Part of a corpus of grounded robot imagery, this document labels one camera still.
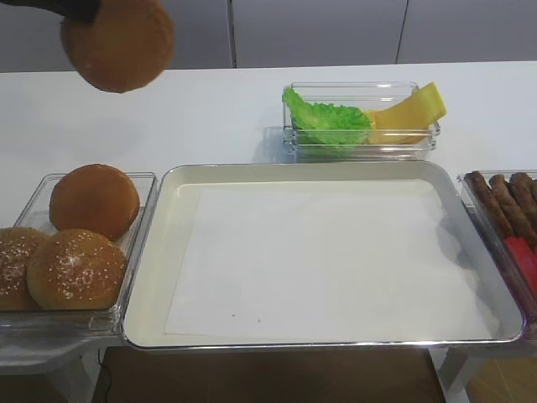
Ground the clear lettuce cheese container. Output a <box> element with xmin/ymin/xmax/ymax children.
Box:
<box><xmin>282</xmin><ymin>81</ymin><xmax>441</xmax><ymax>162</ymax></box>

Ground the clear patty tomato container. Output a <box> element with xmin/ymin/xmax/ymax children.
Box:
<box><xmin>457</xmin><ymin>175</ymin><xmax>536</xmax><ymax>333</ymax></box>

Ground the plain bottom bun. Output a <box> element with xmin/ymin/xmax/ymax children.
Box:
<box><xmin>60</xmin><ymin>1</ymin><xmax>174</xmax><ymax>93</ymax></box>
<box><xmin>49</xmin><ymin>164</ymin><xmax>140</xmax><ymax>241</ymax></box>

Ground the green lettuce leaf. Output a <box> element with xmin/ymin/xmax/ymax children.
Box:
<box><xmin>283</xmin><ymin>88</ymin><xmax>371</xmax><ymax>146</ymax></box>

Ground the brown meat patty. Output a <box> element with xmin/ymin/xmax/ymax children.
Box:
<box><xmin>489</xmin><ymin>175</ymin><xmax>536</xmax><ymax>249</ymax></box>
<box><xmin>509</xmin><ymin>172</ymin><xmax>536</xmax><ymax>231</ymax></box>
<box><xmin>465</xmin><ymin>171</ymin><xmax>515</xmax><ymax>238</ymax></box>
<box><xmin>529</xmin><ymin>180</ymin><xmax>537</xmax><ymax>201</ymax></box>

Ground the sesame top bun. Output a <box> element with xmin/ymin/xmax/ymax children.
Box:
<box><xmin>1</xmin><ymin>227</ymin><xmax>50</xmax><ymax>311</ymax></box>
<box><xmin>26</xmin><ymin>229</ymin><xmax>127</xmax><ymax>310</ymax></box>

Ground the metal baking tray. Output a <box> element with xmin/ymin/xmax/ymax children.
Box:
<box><xmin>123</xmin><ymin>161</ymin><xmax>524</xmax><ymax>349</ymax></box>

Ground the yellow cheese slice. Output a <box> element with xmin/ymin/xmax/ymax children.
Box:
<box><xmin>368</xmin><ymin>82</ymin><xmax>447</xmax><ymax>130</ymax></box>
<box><xmin>368</xmin><ymin>126</ymin><xmax>433</xmax><ymax>145</ymax></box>

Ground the white paper sheet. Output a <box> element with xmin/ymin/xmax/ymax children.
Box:
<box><xmin>165</xmin><ymin>182</ymin><xmax>500</xmax><ymax>342</ymax></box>

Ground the red tomato slice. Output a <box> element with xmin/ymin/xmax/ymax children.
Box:
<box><xmin>504</xmin><ymin>237</ymin><xmax>532</xmax><ymax>278</ymax></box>
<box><xmin>511</xmin><ymin>238</ymin><xmax>536</xmax><ymax>295</ymax></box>

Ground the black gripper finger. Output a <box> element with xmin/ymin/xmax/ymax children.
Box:
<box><xmin>8</xmin><ymin>0</ymin><xmax>101</xmax><ymax>24</ymax></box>

